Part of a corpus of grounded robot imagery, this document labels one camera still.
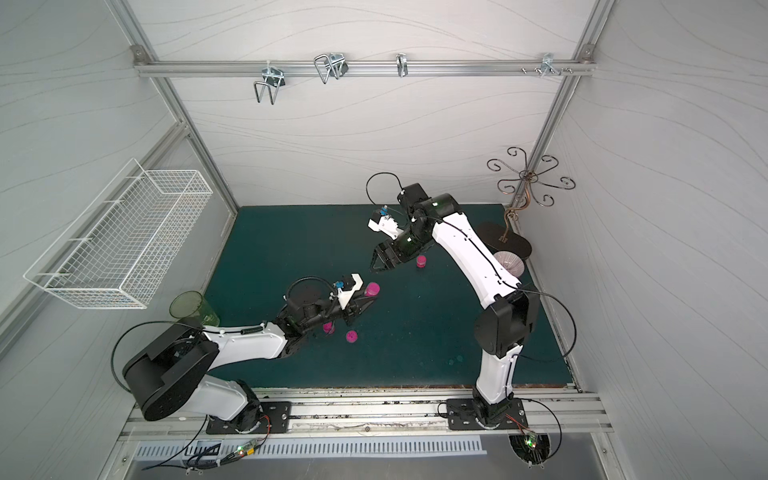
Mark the magenta paint jar back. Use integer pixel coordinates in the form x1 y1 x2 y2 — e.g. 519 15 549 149
364 282 381 297

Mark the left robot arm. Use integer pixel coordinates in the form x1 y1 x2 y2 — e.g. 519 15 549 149
111 273 380 434

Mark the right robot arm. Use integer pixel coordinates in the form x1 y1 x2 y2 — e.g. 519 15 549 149
368 183 557 430

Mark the green table mat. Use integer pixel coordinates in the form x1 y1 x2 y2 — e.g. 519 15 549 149
166 203 574 389

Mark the metal hook tree stand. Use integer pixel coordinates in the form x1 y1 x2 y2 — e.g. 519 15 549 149
477 146 576 260

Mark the pink patterned bowl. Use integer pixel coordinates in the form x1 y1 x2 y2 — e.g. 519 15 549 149
493 251 526 278

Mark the green plastic cup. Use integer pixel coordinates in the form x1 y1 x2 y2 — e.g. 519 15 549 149
169 291 220 327

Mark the small metal hook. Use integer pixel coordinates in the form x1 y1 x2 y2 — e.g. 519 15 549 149
395 53 409 78

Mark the metal double hook middle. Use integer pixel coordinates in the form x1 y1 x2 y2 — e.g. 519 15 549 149
313 53 349 84

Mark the metal double hook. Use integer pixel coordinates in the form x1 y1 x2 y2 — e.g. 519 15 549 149
253 66 286 105
313 53 349 84

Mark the metal double hook left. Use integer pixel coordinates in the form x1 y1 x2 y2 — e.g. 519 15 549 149
253 66 286 105

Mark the metal hook right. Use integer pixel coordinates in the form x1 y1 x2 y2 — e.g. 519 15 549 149
520 53 574 78

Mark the aluminium top crossbar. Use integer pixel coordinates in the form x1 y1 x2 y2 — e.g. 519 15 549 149
129 45 597 79

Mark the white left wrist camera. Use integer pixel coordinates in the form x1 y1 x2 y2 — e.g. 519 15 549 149
334 273 363 310

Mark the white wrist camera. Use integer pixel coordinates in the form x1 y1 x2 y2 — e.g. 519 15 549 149
334 273 363 310
368 206 403 240

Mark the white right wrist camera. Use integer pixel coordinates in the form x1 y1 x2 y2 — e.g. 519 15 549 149
368 206 403 240

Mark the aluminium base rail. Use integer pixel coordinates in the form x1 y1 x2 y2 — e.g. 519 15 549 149
118 386 614 442

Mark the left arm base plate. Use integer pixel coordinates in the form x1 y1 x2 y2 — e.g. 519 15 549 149
205 401 291 435

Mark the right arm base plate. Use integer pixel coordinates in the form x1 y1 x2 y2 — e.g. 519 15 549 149
446 398 528 431

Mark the white slotted cable duct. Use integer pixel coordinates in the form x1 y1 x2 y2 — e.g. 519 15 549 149
133 435 487 462

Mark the white wire basket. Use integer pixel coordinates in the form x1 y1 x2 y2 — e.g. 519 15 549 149
23 159 213 310

